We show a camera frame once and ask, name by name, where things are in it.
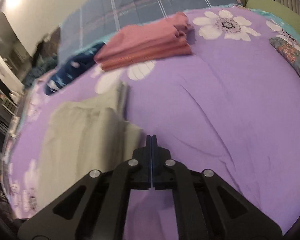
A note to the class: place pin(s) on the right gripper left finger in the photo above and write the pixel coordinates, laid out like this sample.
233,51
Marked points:
95,207

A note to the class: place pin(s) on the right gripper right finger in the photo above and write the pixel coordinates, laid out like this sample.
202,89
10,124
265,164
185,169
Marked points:
206,206

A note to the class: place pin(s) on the beige long-sleeve shirt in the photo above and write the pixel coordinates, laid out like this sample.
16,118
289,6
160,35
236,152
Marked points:
84,136

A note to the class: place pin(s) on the purple floral duvet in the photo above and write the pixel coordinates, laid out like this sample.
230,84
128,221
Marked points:
232,106

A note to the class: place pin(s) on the navy star-pattern rolled blanket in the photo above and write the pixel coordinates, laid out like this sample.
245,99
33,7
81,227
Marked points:
72,69

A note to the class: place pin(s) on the dark teal fuzzy blanket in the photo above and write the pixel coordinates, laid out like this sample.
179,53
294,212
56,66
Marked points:
40,69

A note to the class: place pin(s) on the dark floral pillow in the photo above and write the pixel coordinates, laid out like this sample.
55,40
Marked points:
48,46

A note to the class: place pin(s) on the pink folded garment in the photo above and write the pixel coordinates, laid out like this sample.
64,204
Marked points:
164,38

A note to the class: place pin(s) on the multicolour patterned folded cloth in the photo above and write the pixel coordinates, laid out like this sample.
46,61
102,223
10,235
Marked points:
287,51

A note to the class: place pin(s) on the blue plaid pillow cover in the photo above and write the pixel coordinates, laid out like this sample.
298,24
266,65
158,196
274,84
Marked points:
96,19

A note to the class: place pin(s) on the green pillow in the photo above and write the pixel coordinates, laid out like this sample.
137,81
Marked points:
277,9

